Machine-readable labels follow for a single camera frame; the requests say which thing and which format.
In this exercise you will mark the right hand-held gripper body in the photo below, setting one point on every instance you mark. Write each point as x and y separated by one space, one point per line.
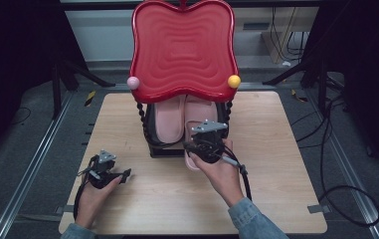
210 146

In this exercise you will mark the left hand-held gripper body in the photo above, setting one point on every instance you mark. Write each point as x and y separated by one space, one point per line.
100 174

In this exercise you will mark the pink slipper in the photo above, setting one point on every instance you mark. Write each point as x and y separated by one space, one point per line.
198 111
169 119

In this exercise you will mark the red and black shoe rack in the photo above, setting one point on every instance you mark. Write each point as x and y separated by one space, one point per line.
183 49

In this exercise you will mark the person's left hand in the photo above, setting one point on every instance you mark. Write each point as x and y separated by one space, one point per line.
91 202

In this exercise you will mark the person's right hand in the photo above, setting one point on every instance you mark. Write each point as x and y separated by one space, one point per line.
225 179

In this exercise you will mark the grey tape piece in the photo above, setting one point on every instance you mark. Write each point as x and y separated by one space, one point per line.
67 208
318 208

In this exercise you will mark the yellow and black tape strip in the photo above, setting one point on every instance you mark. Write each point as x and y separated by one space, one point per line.
299 97
90 98

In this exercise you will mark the black tripod stand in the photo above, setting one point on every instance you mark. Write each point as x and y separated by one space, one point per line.
323 83
56 89

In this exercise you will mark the white panel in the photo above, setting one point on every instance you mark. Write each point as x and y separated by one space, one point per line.
100 36

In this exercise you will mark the dark curtain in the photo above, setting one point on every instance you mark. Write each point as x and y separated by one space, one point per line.
14 66
369 66

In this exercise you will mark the metal floor rail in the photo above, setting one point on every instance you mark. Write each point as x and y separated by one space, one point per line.
31 169
349 176

